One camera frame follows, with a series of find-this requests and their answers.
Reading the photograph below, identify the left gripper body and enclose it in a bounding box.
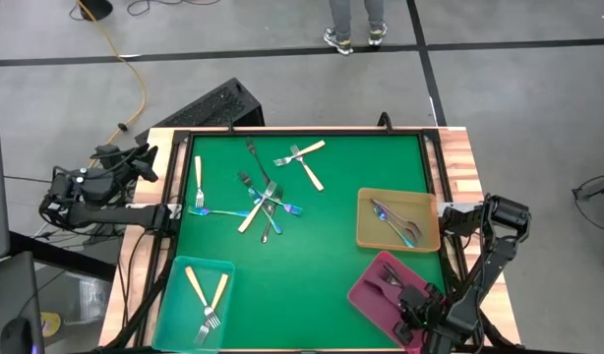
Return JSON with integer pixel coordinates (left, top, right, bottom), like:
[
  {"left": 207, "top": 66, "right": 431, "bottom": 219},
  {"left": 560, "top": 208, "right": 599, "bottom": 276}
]
[{"left": 78, "top": 154, "right": 135, "bottom": 204}]

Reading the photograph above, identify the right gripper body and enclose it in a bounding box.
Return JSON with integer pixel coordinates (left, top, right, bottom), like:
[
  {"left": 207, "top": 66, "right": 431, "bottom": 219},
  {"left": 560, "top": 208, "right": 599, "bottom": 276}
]
[{"left": 415, "top": 294, "right": 452, "bottom": 341}]

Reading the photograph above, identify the iridescent fork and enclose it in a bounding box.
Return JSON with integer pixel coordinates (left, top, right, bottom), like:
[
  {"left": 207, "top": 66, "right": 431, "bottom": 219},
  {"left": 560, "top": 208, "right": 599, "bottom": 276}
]
[
  {"left": 252, "top": 189, "right": 304, "bottom": 217},
  {"left": 373, "top": 205, "right": 416, "bottom": 250},
  {"left": 187, "top": 206, "right": 252, "bottom": 219},
  {"left": 246, "top": 186, "right": 284, "bottom": 236}
]

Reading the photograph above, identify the pink plastic bin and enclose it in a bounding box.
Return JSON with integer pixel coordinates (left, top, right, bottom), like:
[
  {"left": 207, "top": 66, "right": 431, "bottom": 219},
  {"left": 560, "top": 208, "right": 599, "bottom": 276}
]
[{"left": 346, "top": 250, "right": 449, "bottom": 353}]

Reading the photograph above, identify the orange plastic bin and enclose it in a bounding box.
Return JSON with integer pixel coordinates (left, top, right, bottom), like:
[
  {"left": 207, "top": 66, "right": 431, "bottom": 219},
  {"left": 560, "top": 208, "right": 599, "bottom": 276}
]
[{"left": 355, "top": 186, "right": 442, "bottom": 254}]

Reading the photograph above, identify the green table mat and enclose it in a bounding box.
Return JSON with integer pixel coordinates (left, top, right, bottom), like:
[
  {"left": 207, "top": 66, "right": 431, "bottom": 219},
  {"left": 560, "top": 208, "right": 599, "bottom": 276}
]
[{"left": 175, "top": 133, "right": 458, "bottom": 351}]

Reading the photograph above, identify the yellow round sticker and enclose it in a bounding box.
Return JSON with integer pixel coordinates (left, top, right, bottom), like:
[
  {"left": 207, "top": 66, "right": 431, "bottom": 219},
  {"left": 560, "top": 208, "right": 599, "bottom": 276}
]
[{"left": 39, "top": 311, "right": 63, "bottom": 339}]

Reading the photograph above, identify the teal plastic bin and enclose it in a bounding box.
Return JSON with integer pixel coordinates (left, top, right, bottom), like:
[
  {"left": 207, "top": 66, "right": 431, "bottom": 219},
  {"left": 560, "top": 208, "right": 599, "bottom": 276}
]
[{"left": 151, "top": 254, "right": 236, "bottom": 352}]

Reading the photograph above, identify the black round stand base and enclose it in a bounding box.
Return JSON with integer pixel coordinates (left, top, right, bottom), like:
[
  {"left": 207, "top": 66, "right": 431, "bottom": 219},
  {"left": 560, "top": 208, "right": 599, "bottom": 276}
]
[{"left": 78, "top": 0, "right": 115, "bottom": 22}]

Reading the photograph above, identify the black computer mouse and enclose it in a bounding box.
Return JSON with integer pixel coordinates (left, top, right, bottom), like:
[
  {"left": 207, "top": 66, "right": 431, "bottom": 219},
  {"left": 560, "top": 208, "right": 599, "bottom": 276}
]
[{"left": 0, "top": 317, "right": 36, "bottom": 354}]

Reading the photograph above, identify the person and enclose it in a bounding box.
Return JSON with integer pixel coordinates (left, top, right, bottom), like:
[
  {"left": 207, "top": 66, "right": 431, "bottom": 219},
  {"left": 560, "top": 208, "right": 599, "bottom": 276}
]
[{"left": 323, "top": 0, "right": 390, "bottom": 57}]

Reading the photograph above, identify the yellow floor cable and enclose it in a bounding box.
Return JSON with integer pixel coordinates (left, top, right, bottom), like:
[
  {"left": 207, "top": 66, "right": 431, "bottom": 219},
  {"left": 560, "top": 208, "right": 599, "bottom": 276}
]
[{"left": 75, "top": 0, "right": 149, "bottom": 171}]

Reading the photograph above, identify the black floor cable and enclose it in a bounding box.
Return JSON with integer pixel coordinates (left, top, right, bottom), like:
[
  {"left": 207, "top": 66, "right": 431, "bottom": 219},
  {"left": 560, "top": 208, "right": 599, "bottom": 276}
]
[{"left": 126, "top": 0, "right": 222, "bottom": 17}]

